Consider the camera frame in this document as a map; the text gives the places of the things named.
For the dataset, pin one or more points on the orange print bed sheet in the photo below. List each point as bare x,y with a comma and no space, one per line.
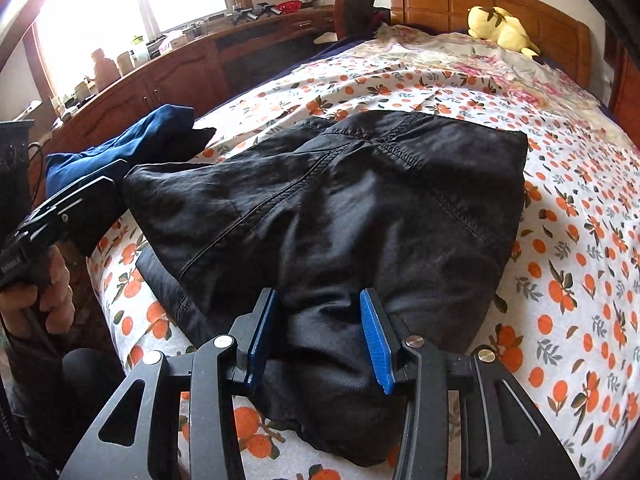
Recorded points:
565,260

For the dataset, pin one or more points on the wooden chair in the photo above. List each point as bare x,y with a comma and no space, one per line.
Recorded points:
352,10

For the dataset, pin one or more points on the yellow plush toy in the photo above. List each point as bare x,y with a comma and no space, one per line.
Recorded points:
500,27

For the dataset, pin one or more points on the wooden wardrobe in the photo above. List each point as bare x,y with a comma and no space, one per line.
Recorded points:
627,85

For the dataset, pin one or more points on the black jacket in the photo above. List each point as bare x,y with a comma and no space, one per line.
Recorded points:
350,200

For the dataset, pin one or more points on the person's left forearm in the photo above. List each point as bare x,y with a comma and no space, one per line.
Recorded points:
30,385

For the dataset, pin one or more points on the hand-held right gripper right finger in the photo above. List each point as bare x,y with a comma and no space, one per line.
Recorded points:
377,345

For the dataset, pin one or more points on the brown jar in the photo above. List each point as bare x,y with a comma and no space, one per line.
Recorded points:
105,72

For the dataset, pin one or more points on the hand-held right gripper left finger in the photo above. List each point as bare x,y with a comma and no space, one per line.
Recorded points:
262,340

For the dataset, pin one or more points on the wooden headboard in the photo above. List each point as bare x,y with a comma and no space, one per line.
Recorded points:
440,5

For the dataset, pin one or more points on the red item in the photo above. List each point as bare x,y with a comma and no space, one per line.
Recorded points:
287,7

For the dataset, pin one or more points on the black cloth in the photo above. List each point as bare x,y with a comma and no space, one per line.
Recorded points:
200,136

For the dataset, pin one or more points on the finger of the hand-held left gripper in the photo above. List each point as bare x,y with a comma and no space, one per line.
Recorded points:
95,225
90,185

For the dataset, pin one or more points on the blue cloth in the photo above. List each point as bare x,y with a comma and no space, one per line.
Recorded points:
120,145

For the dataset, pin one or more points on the wooden desk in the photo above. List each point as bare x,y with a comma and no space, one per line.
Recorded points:
190,75

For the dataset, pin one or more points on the window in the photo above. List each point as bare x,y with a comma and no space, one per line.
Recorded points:
125,5

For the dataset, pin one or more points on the person's left hand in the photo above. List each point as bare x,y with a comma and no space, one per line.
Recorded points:
52,295

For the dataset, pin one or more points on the navy bed cover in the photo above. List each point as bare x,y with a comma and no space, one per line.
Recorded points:
340,45

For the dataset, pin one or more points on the floral blanket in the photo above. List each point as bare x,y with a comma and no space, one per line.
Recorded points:
480,60

